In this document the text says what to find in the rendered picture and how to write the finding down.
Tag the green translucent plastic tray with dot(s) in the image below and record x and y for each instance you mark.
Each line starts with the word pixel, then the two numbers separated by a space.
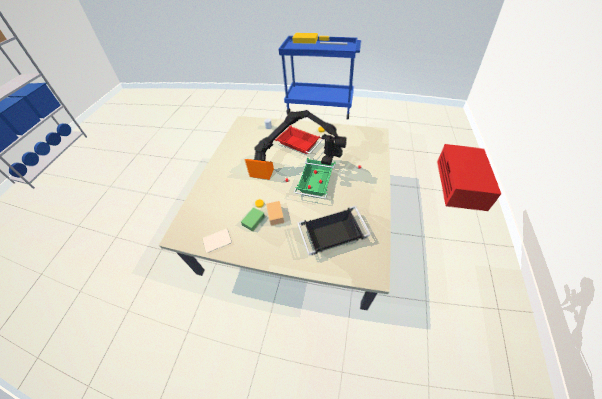
pixel 309 178

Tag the small green block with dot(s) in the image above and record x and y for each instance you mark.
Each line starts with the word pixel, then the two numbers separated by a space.
pixel 252 219

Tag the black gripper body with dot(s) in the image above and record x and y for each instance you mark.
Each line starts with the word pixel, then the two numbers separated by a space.
pixel 327 160

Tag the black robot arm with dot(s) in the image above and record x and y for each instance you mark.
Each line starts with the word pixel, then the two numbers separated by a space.
pixel 291 118

